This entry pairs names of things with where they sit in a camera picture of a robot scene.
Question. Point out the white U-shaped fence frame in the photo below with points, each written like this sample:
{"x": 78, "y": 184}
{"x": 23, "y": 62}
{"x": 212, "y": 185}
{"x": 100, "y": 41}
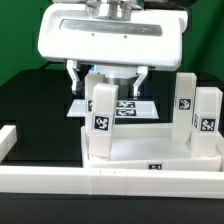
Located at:
{"x": 107, "y": 181}

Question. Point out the white marker board with tags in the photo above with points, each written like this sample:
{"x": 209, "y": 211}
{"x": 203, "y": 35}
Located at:
{"x": 124, "y": 109}

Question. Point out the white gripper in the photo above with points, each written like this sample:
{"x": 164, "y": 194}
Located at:
{"x": 150, "y": 38}

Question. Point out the white desk top tray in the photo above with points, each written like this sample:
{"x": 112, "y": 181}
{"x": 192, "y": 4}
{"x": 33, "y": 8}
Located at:
{"x": 148, "y": 146}

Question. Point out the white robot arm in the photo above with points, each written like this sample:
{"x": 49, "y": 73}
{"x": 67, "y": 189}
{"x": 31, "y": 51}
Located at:
{"x": 121, "y": 10}

